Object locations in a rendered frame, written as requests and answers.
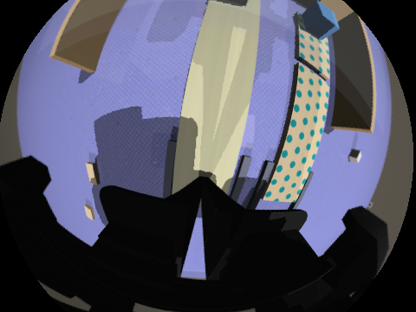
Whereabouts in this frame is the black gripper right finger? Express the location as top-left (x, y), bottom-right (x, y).
top-left (201, 177), bottom-right (308, 280)

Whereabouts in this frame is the pale yellow strip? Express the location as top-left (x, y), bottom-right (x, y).
top-left (172, 24), bottom-right (259, 194)

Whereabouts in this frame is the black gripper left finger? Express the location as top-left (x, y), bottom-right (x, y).
top-left (100, 177), bottom-right (205, 277)

